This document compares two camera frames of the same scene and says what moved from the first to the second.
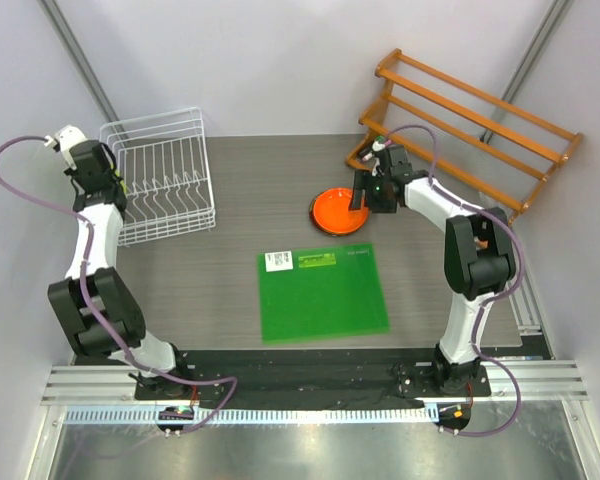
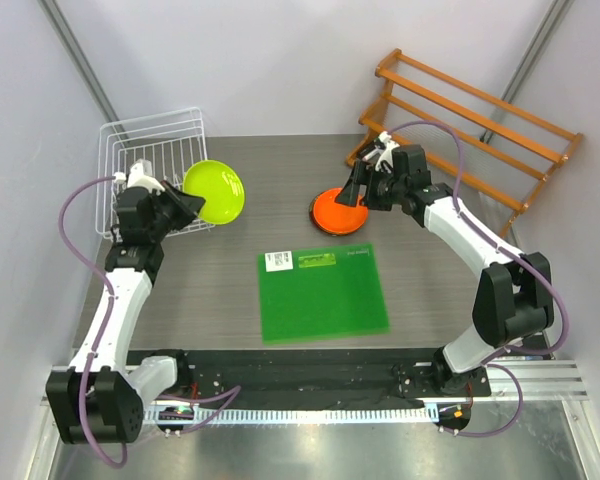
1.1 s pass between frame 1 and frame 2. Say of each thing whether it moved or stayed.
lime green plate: moved
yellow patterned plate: stayed
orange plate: stayed
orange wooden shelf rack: stayed
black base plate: stayed
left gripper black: moved
